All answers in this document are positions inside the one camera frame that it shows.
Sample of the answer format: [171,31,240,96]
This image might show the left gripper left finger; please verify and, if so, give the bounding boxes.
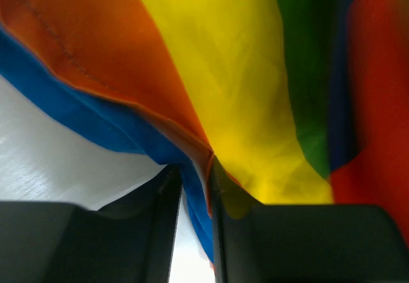
[1,165,181,282]

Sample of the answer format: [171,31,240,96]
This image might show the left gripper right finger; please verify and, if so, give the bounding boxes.
[209,160,408,282]

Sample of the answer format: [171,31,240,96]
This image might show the rainbow striped shorts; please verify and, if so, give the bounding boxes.
[1,0,408,258]

